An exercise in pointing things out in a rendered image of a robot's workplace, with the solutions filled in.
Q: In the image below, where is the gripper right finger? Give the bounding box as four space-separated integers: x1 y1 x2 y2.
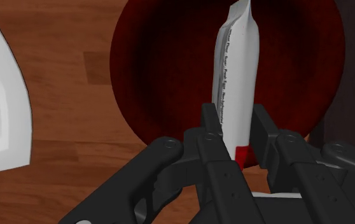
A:
249 104 355 224

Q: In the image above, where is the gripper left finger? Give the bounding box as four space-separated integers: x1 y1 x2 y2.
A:
58 102 266 224

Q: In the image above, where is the white food pouch red end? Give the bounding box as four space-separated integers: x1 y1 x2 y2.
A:
211 0 260 171

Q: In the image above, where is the dark red bowl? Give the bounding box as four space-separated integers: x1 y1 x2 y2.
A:
109 0 346 169

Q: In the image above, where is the white rounded object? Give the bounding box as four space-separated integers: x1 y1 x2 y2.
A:
0 0 34 175

